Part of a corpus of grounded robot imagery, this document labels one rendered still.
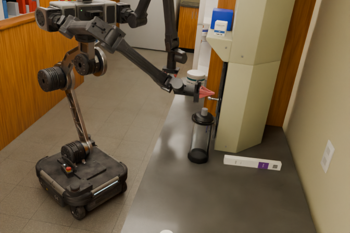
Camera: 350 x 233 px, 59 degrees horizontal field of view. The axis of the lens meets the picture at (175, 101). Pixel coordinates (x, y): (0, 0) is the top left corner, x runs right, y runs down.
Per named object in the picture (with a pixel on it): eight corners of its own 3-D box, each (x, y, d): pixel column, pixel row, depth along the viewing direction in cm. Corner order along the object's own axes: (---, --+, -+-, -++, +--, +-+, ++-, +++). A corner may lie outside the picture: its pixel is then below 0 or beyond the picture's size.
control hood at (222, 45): (228, 44, 169) (231, 26, 164) (228, 62, 139) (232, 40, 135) (207, 42, 170) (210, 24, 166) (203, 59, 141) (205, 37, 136)
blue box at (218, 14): (230, 27, 162) (233, 9, 158) (230, 31, 153) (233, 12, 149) (211, 25, 163) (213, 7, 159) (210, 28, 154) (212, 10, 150)
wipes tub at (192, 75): (203, 89, 232) (205, 70, 226) (202, 96, 220) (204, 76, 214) (186, 87, 233) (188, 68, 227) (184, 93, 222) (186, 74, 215)
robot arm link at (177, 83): (169, 74, 163) (160, 88, 162) (165, 66, 152) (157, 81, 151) (188, 85, 161) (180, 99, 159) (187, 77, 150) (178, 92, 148)
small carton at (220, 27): (225, 34, 145) (227, 21, 143) (224, 36, 141) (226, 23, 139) (215, 33, 147) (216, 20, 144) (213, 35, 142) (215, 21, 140)
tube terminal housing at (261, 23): (258, 127, 186) (289, -9, 153) (263, 157, 157) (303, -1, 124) (216, 120, 188) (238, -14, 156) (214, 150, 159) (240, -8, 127)
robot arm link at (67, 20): (60, 14, 164) (54, 22, 163) (71, 17, 159) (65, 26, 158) (72, 25, 172) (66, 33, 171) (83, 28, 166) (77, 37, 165)
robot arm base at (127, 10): (128, 22, 211) (128, 3, 205) (136, 24, 206) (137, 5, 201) (118, 23, 204) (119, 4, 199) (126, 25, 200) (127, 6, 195)
